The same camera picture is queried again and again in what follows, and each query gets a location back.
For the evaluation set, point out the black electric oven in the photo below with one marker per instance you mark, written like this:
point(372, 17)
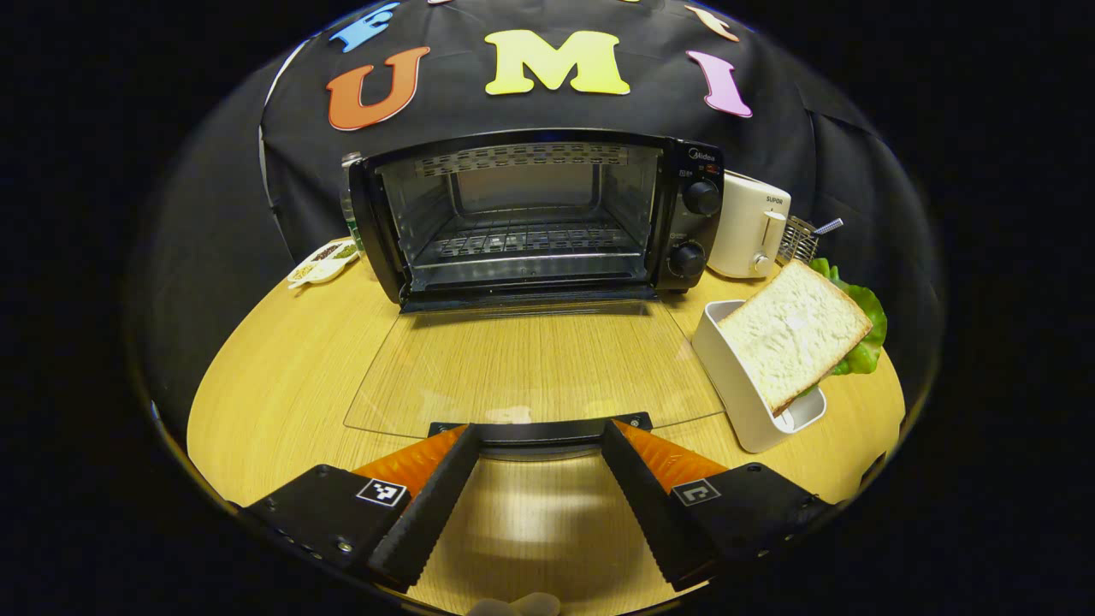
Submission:
point(684, 227)

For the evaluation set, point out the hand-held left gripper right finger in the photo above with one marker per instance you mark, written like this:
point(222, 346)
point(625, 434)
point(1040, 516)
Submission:
point(650, 513)

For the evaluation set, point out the clear plastic water bottle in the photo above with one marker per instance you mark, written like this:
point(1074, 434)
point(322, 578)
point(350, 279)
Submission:
point(349, 205)

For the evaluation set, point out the striped straw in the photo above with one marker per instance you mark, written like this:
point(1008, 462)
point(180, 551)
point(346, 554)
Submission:
point(828, 227)

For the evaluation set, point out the white rectangular tray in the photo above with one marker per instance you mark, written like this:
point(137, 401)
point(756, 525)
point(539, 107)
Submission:
point(727, 376)

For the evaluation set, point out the black backdrop cloth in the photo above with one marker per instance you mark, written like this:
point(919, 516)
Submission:
point(530, 111)

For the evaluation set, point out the bread and lettuce sandwich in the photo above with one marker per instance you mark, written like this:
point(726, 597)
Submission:
point(791, 334)

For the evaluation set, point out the white divided seasoning dish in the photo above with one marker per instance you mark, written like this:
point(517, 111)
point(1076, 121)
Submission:
point(321, 265)

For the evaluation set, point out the white toaster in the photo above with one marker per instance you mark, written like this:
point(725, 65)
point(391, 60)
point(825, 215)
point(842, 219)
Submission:
point(744, 231)

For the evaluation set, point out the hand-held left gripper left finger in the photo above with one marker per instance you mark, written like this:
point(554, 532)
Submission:
point(432, 513)

